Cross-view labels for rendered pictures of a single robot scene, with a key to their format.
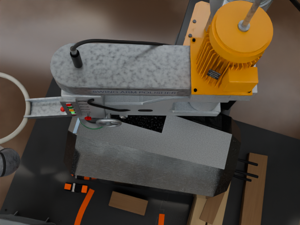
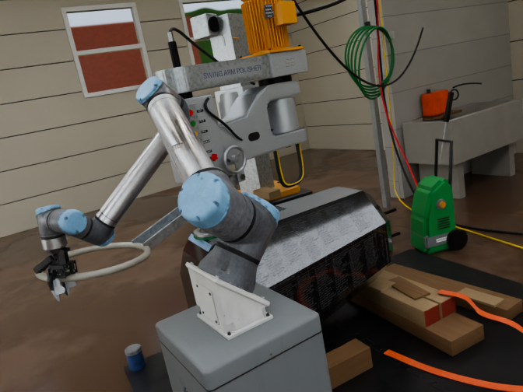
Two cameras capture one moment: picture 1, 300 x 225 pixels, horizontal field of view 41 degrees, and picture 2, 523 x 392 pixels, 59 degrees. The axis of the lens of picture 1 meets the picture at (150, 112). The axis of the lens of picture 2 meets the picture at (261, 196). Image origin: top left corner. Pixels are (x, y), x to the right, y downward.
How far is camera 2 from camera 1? 280 cm
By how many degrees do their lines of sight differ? 64
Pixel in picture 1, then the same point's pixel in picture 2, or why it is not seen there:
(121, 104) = (231, 122)
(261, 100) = not seen: hidden behind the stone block
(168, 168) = (324, 219)
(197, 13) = not seen: hidden behind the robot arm
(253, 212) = (444, 283)
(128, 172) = (296, 250)
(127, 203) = (340, 354)
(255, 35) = not seen: outside the picture
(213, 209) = (412, 288)
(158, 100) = (255, 102)
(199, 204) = (398, 295)
